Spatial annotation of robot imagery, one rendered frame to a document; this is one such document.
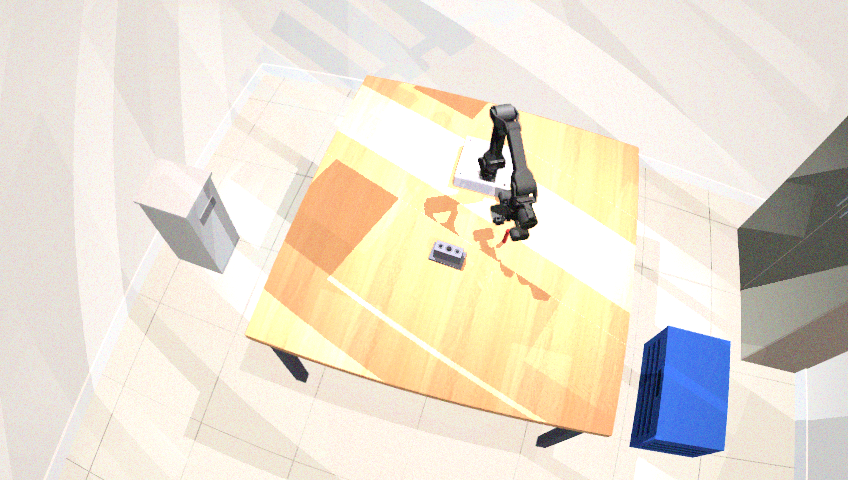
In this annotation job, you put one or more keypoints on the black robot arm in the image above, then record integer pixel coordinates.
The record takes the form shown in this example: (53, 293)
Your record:
(522, 182)

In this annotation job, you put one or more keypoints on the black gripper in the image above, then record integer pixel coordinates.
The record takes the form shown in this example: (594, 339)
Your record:
(516, 232)

